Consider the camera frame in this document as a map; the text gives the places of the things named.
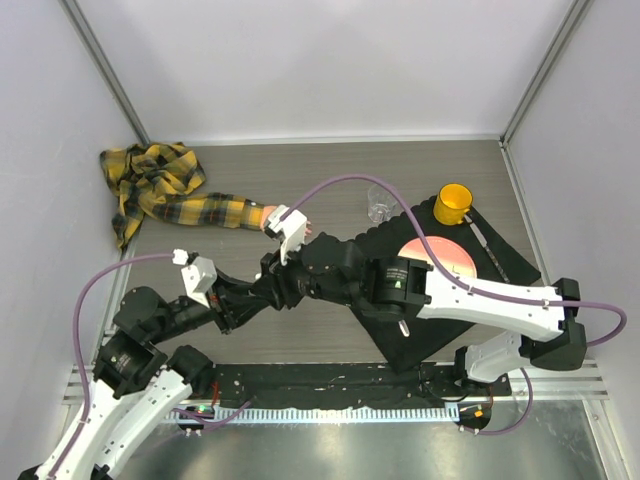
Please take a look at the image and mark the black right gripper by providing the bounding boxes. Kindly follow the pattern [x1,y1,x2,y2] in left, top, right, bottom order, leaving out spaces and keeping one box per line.
[251,235,362,311]

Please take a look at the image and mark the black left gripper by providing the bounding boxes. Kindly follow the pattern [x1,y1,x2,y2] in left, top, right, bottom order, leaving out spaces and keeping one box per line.
[150,264,267,343]

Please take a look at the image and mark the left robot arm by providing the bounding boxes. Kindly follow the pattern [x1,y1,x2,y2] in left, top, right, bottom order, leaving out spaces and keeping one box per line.
[20,280,269,479]

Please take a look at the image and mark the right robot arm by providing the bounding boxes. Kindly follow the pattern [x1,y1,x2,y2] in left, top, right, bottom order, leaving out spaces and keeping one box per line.
[251,234,587,395]

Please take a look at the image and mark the mannequin hand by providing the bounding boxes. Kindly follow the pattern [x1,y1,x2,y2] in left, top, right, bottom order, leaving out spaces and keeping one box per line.
[260,205,312,237]

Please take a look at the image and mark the silver fork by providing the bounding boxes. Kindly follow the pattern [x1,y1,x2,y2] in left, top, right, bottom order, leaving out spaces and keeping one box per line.
[398,320,410,338]

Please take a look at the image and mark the clear plastic cup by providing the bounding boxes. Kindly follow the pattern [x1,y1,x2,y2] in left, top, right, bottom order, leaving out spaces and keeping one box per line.
[367,184,398,224]

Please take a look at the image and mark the black scalloped placemat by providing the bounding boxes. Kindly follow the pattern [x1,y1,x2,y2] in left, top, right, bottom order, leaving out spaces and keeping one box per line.
[353,197,541,373]

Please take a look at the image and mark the yellow plaid shirt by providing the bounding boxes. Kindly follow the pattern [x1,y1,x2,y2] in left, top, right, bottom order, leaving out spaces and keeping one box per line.
[99,143,266,250]

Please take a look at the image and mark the pink cream plate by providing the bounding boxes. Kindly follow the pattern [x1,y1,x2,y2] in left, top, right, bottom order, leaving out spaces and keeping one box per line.
[398,236,477,278]

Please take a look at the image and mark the yellow mug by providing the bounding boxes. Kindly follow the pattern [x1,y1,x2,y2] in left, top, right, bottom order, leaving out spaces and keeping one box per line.
[433,183,473,226]

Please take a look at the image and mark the silver knife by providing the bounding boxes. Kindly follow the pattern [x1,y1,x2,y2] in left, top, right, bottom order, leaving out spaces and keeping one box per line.
[464,215,510,284]

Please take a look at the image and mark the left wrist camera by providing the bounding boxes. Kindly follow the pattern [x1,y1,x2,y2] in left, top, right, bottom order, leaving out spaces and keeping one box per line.
[172,249,218,308]

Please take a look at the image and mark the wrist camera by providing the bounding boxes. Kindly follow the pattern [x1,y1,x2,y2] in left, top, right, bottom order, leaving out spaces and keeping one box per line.
[264,205,307,266]
[172,249,218,308]

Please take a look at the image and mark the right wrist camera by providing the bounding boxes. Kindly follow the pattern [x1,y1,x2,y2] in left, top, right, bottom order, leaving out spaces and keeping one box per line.
[264,205,307,266]

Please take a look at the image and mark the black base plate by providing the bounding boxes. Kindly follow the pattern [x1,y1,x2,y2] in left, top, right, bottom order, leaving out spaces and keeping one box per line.
[216,362,512,410]

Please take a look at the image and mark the white cable duct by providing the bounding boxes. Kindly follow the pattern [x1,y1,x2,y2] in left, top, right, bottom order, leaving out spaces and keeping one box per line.
[169,405,460,425]

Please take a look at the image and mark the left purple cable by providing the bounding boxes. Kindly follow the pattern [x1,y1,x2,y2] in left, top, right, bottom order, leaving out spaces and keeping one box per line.
[47,252,176,471]

